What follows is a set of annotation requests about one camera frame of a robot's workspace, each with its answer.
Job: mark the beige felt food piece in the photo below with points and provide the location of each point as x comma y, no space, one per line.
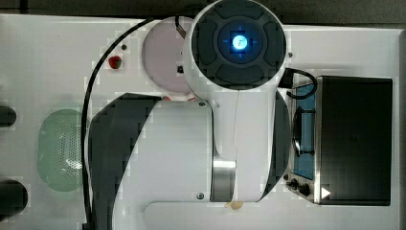
234,205

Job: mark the red felt strawberry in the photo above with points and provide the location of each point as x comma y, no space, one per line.
115,62

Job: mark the green perforated strainer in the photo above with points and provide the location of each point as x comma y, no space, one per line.
58,156

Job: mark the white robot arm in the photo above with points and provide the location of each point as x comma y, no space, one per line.
229,144

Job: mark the black cylinder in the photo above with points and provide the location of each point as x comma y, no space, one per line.
13,198
7,116

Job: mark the black toaster oven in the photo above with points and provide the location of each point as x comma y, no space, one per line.
342,141

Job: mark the pink round plate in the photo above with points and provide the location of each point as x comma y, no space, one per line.
162,56

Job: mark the black cylinder lower left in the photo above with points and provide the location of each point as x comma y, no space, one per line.
13,198

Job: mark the black cylinder upper left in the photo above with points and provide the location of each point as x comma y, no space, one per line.
7,116

